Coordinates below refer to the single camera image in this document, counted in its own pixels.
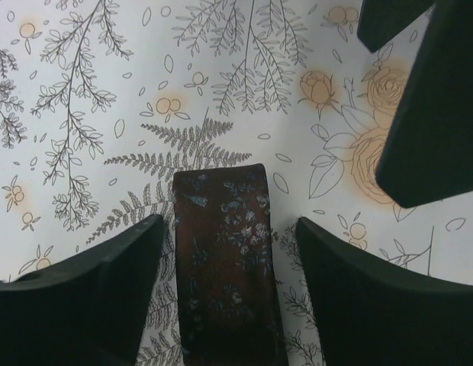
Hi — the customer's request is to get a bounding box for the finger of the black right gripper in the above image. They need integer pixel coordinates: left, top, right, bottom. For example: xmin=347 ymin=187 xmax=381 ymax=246
xmin=375 ymin=1 xmax=473 ymax=208
xmin=357 ymin=0 xmax=435 ymax=53

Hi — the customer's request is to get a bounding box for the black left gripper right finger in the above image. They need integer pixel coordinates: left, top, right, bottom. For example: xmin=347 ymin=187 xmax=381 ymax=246
xmin=296 ymin=217 xmax=473 ymax=365

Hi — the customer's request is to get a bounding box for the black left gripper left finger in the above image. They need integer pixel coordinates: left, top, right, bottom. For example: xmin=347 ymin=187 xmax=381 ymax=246
xmin=0 ymin=214 xmax=165 ymax=365

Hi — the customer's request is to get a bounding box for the brown blue floral tie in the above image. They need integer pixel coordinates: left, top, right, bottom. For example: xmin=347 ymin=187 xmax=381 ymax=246
xmin=172 ymin=164 xmax=288 ymax=365

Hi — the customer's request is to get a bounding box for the floral patterned table mat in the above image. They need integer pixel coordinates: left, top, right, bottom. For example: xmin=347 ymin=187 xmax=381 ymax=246
xmin=0 ymin=1 xmax=473 ymax=365

